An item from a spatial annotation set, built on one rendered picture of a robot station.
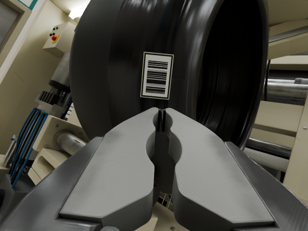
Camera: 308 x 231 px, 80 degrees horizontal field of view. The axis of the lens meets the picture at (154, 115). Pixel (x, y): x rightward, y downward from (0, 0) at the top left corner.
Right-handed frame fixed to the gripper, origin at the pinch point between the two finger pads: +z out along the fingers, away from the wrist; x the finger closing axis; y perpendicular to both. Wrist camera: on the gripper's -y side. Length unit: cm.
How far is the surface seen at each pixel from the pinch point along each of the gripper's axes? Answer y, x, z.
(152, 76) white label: 1.8, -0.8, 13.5
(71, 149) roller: 23.8, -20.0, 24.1
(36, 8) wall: -7, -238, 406
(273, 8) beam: -9, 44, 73
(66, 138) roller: 23.8, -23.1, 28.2
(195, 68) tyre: 1.3, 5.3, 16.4
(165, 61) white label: -0.2, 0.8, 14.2
